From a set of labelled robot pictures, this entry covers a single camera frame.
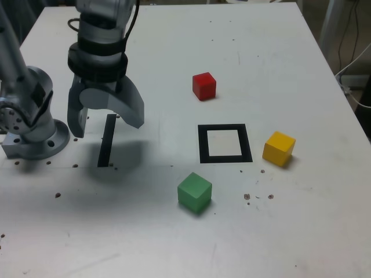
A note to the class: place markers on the black tape strip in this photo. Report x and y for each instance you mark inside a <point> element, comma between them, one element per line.
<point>106,142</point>

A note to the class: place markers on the dark background box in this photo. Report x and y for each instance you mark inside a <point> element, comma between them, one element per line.
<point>356,80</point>

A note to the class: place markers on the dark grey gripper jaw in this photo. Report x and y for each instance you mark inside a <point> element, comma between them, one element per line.
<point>76,116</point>

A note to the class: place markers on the black tape square outline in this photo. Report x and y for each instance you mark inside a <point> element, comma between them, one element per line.
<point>203,144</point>

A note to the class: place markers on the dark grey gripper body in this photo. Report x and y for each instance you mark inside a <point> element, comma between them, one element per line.
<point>101,85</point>

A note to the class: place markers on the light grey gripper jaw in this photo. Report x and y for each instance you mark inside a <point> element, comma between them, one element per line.
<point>130,107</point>

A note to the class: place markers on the white frame leg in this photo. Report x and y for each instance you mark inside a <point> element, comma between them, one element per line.
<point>329,17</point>

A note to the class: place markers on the green cube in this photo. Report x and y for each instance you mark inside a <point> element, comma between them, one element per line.
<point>193,192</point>

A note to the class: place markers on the yellow cube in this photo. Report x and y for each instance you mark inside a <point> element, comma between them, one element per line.
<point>278,149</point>

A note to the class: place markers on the red cube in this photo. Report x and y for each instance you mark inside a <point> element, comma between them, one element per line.
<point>204,85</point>

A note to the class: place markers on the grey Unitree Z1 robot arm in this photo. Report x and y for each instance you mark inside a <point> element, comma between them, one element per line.
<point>37,87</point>

